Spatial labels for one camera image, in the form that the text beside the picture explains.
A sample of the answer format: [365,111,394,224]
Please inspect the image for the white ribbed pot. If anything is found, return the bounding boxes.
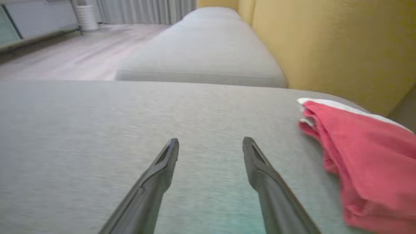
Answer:
[75,4,99,32]

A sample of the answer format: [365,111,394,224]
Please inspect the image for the red mesh shorts white stripes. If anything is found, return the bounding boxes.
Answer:
[297,97,416,234]

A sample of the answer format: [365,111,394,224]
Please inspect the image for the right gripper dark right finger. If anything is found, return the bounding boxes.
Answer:
[242,136,322,234]

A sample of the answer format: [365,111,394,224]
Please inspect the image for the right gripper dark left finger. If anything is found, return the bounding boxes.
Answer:
[98,138,180,234]

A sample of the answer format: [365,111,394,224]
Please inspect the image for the yellow sofa back cushion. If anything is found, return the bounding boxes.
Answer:
[197,0,255,26]
[252,0,416,117]

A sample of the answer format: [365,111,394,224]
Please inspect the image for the grey pleated curtain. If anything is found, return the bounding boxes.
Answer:
[96,0,197,25]

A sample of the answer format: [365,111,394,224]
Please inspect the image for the low pale grey cabinet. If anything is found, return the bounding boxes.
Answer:
[0,0,81,62]

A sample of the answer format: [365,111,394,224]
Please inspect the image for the large grey sofa seat cushion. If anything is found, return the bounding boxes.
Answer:
[0,80,390,234]

